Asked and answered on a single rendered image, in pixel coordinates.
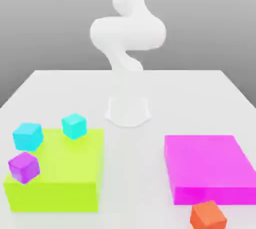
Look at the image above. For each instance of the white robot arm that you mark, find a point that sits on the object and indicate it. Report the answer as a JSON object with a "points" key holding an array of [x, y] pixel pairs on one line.
{"points": [[128, 33]]}

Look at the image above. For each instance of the small turquoise cube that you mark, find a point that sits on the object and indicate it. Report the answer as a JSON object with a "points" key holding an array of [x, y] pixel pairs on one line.
{"points": [[74, 126]]}

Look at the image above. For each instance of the small sky blue cube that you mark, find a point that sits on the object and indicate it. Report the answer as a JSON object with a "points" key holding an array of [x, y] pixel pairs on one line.
{"points": [[28, 137]]}

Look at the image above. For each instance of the small purple cube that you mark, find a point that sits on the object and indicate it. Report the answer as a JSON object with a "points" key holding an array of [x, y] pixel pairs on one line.
{"points": [[24, 168]]}

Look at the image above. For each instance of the small orange cube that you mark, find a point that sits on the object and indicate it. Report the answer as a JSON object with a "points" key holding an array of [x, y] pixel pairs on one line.
{"points": [[208, 216]]}

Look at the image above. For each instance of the large lime green box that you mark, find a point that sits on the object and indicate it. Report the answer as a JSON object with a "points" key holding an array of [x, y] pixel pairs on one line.
{"points": [[66, 169]]}

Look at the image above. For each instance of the large magenta box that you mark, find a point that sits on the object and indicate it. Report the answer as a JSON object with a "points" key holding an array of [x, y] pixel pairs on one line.
{"points": [[206, 163]]}

